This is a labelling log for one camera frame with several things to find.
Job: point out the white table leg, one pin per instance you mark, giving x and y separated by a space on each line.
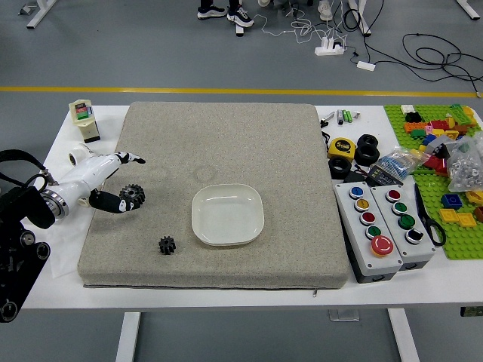
128 335
403 335

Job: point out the white power strip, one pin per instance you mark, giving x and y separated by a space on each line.
330 47

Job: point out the white power adapter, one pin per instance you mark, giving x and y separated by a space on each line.
366 65

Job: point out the black flat module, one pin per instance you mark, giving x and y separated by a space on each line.
356 176

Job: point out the grey four-button control box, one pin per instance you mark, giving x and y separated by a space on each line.
405 222

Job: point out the black small brick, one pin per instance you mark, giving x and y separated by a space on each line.
412 117

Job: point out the white sneaker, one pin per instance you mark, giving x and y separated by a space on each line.
325 9

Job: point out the white desk leg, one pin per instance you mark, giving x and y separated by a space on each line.
471 7
39 13
239 31
360 17

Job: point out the yellow tape measure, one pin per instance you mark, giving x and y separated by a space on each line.
341 148

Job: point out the white small brick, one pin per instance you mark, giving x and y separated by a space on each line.
407 109

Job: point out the green battery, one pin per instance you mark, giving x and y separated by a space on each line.
351 115
345 116

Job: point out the grey-brown cushion mat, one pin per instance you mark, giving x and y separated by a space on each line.
226 143

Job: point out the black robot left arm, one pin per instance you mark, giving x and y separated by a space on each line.
22 203

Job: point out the yellow flat brick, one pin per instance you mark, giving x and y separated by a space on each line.
449 215
466 219

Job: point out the big black gear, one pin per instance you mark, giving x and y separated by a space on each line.
133 193

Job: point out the beige switch box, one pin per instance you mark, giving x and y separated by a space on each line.
85 120

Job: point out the white square dish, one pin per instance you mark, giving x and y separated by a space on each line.
226 215

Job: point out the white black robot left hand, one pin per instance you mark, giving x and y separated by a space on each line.
90 169

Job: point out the blue square brick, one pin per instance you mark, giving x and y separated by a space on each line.
451 201

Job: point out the black digital meter panel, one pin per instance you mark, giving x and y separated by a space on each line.
385 176

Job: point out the dark sneaker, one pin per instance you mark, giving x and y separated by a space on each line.
211 13
241 17

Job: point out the small black gear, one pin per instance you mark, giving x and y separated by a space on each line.
167 246

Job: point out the green brick baseplate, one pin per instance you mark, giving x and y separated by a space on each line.
434 196

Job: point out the clear bag of blue parts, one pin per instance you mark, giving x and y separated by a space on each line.
396 162

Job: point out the black scissors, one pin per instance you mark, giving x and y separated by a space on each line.
430 222

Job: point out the black rubber tyre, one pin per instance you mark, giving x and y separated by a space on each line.
340 167
368 139
368 154

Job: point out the clear bag of metal nuts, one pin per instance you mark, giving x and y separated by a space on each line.
466 169

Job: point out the white pipe tee fitting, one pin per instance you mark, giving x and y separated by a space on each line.
77 154

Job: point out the grey five-button control box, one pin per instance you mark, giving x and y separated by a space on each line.
368 234

